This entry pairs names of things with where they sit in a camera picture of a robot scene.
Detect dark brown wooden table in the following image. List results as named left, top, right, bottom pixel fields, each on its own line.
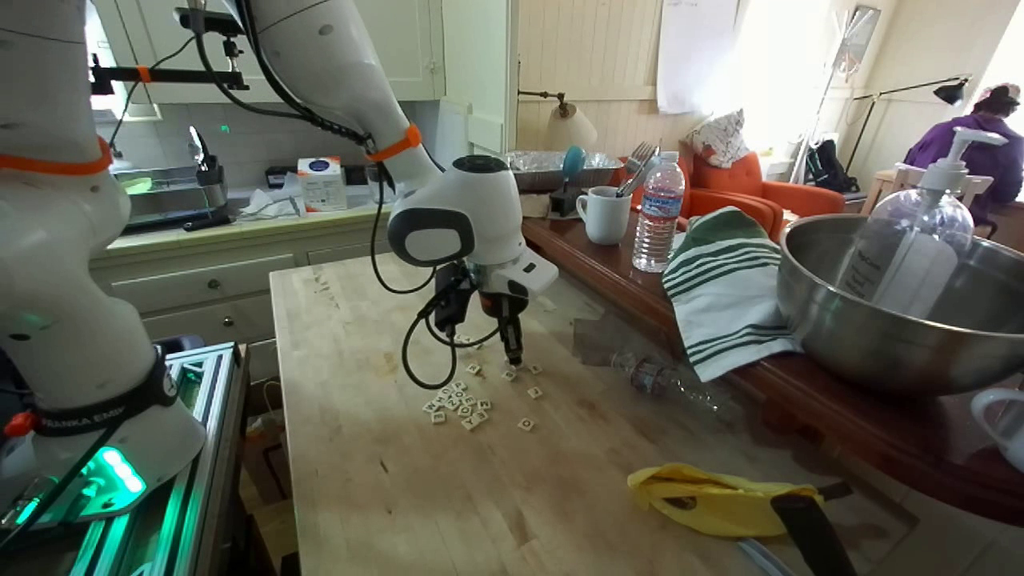
left=509, top=204, right=1024, bottom=530

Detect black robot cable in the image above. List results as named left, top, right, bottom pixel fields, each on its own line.
left=172, top=0, right=507, bottom=395

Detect orange sofa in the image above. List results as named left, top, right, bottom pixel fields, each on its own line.
left=674, top=142, right=850, bottom=244

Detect cream shade table lamp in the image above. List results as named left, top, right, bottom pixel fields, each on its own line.
left=515, top=86, right=602, bottom=155

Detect white hanging paper sheet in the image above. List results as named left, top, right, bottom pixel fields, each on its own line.
left=654, top=0, right=745, bottom=117

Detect green striped white towel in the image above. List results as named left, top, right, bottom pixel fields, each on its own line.
left=660, top=203, right=805, bottom=386

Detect white roll blue label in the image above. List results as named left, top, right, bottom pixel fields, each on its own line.
left=293, top=155, right=350, bottom=210

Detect black mount rod orange ties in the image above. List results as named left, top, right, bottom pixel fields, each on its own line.
left=86, top=59, right=255, bottom=97

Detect black handle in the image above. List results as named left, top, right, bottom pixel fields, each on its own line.
left=767, top=483, right=865, bottom=576

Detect crumpled clear plastic wrap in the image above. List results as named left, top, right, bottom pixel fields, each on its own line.
left=620, top=352, right=723, bottom=416

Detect person in purple shirt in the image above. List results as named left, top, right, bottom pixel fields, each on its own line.
left=900, top=79, right=1024, bottom=229

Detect aluminium rail frame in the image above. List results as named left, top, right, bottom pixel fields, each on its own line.
left=0, top=335, right=255, bottom=576

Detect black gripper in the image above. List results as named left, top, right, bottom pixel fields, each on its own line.
left=477, top=284, right=533, bottom=369

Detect white ceramic mug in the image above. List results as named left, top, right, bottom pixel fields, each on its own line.
left=573, top=183, right=636, bottom=251
left=965, top=384, right=1024, bottom=475

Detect black backpack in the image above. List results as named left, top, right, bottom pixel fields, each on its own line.
left=803, top=138, right=858, bottom=199

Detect white drawer cabinet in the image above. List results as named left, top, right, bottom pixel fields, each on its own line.
left=91, top=204, right=390, bottom=348

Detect patterned cushion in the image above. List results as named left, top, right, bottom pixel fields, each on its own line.
left=687, top=105, right=752, bottom=171

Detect stainless steel mixing bowl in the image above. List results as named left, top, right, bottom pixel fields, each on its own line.
left=775, top=210, right=1024, bottom=401

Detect black floor lamp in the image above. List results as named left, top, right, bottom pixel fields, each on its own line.
left=839, top=71, right=974, bottom=179

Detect black block stand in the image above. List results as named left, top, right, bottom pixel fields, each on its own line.
left=546, top=174, right=582, bottom=224

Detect yellow banana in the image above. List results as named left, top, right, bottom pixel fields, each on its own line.
left=625, top=458, right=832, bottom=543

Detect clear pump sanitizer bottle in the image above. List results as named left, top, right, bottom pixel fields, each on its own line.
left=832, top=121, right=1010, bottom=320

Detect clear plastic water bottle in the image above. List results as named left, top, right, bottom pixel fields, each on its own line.
left=627, top=148, right=690, bottom=278

